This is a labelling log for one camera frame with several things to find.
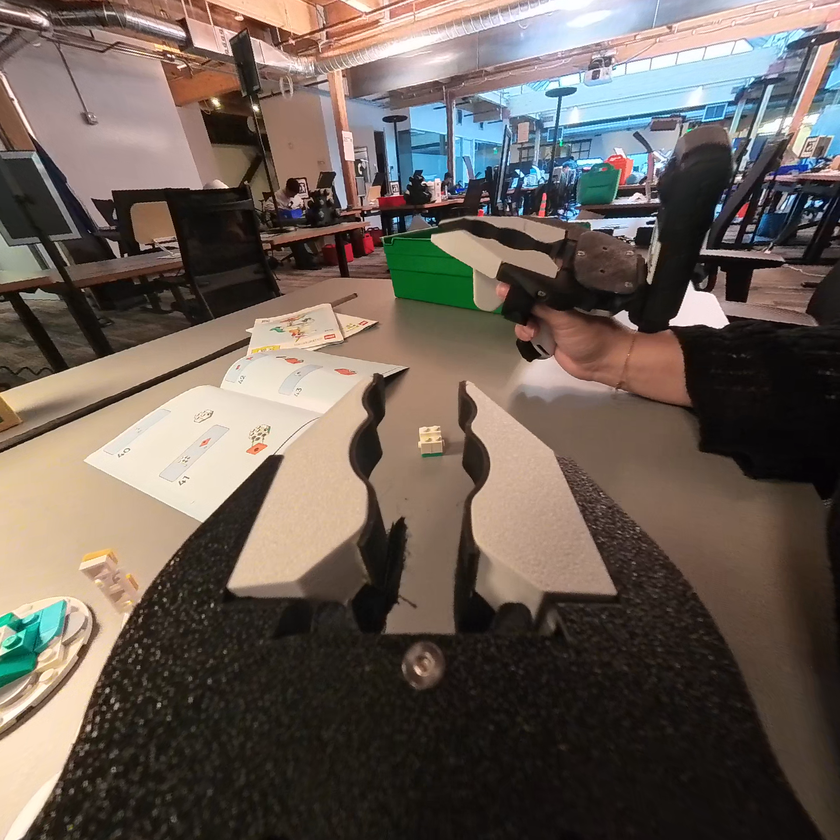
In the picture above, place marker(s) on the green tote bag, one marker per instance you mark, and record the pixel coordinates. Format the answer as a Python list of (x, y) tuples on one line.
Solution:
[(598, 185)]

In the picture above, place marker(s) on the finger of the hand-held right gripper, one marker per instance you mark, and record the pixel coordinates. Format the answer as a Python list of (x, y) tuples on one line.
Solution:
[(512, 224), (489, 253)]

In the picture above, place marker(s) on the office chair beige back panel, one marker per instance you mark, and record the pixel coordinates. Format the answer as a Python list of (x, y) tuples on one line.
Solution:
[(152, 222)]

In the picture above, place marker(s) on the dark wooden desk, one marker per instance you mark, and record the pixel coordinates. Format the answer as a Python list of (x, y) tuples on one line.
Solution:
[(85, 272)]

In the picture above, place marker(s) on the white yellow lego assembly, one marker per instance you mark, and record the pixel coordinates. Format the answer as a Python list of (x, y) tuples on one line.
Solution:
[(110, 579)]

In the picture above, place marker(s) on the black bumpy object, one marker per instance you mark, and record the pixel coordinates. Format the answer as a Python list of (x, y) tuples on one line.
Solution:
[(321, 208), (418, 189)]

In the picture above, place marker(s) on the white ceiling projector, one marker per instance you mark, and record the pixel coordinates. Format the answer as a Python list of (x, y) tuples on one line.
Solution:
[(598, 71)]

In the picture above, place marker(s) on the grey framed screen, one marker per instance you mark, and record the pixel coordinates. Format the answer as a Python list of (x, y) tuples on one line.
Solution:
[(33, 197)]

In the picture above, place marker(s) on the open lego instruction booklet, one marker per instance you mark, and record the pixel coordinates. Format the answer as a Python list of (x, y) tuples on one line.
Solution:
[(216, 426)]

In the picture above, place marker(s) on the teal white round lego build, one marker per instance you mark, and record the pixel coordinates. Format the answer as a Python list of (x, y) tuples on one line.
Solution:
[(33, 646)]

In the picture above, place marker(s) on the person's right forearm black sleeve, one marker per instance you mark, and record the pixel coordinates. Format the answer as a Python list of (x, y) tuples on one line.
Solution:
[(768, 400)]

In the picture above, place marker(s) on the person's right hand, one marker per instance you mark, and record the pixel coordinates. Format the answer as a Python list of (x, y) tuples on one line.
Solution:
[(590, 348)]

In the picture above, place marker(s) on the wooden desk with red bins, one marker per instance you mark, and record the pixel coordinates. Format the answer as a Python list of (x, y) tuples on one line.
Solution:
[(315, 233)]

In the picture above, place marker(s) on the black screen stand pole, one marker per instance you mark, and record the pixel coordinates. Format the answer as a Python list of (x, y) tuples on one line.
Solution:
[(65, 282)]

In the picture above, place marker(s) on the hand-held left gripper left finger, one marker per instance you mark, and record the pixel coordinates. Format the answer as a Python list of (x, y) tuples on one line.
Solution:
[(302, 518)]

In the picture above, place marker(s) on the small white green lego brick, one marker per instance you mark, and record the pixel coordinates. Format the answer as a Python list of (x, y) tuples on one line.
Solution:
[(432, 441)]

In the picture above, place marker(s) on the black mesh office chair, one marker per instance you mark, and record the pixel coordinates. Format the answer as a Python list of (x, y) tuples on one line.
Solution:
[(220, 249)]

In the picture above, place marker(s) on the closed lego instruction booklet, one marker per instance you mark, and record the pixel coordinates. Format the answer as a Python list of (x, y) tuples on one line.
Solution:
[(295, 328)]

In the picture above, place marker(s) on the black hanging monitor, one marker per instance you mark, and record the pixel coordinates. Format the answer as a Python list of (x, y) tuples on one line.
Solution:
[(246, 62)]

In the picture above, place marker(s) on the green plastic bin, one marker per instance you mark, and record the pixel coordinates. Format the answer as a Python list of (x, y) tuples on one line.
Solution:
[(420, 269)]

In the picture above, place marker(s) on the yellow lego set box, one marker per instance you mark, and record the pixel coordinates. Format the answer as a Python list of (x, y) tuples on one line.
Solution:
[(8, 413)]

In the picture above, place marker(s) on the small lego leaflet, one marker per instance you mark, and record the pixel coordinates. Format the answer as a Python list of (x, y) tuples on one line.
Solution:
[(358, 323)]

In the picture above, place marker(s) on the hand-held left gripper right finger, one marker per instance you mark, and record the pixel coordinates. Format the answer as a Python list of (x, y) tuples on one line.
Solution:
[(535, 518)]

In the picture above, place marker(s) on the red storage bin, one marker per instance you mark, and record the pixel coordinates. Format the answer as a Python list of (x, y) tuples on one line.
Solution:
[(358, 246)]

